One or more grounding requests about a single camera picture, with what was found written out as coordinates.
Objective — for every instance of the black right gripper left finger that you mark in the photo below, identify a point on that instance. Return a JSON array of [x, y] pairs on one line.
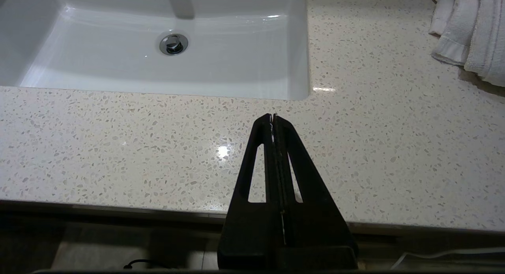
[[244, 226]]

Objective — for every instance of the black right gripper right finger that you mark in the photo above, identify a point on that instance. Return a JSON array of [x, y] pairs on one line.
[[315, 226]]

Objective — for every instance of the chrome drain stopper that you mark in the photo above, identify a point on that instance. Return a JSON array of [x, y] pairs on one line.
[[173, 44]]

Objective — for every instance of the white ceramic sink basin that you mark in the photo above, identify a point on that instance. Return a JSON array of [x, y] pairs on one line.
[[118, 68]]

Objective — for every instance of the white towel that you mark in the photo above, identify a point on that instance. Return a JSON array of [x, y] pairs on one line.
[[473, 37]]

